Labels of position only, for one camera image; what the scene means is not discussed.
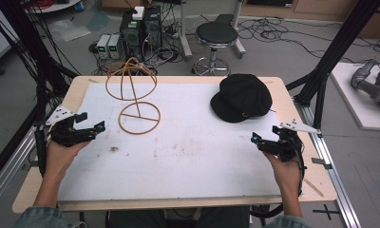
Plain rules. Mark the aluminium rail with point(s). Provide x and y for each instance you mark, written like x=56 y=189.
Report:
x=333 y=177
x=7 y=171

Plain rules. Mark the person's right hand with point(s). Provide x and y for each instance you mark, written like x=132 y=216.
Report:
x=286 y=175

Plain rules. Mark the white stand leg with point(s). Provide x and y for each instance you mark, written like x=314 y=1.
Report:
x=185 y=34
x=239 y=31

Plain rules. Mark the person's dark trousers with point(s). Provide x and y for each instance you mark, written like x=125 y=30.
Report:
x=178 y=218

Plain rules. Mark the black round stool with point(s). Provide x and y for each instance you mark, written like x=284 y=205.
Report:
x=216 y=33

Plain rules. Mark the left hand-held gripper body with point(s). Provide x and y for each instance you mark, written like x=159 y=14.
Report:
x=67 y=134

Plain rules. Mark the grey power supply box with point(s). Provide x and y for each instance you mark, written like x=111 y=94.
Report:
x=114 y=46
x=103 y=46

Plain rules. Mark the blue denim sleeve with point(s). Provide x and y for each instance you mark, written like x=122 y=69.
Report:
x=42 y=218
x=288 y=222

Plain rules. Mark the black frame post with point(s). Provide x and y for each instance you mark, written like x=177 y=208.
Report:
x=333 y=53
x=29 y=53

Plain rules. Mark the black computer tower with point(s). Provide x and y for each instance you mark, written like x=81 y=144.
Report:
x=132 y=38
x=152 y=28

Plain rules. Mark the white box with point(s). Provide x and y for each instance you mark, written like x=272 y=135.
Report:
x=138 y=12

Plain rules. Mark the black cap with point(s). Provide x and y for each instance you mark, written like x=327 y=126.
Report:
x=242 y=96

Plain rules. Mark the white board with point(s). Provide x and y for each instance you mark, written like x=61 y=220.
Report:
x=352 y=104

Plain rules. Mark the person's left hand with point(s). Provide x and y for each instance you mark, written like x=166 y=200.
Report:
x=60 y=160

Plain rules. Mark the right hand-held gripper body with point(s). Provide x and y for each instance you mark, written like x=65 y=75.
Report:
x=288 y=145

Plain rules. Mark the white table mat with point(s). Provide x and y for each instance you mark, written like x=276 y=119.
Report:
x=178 y=158

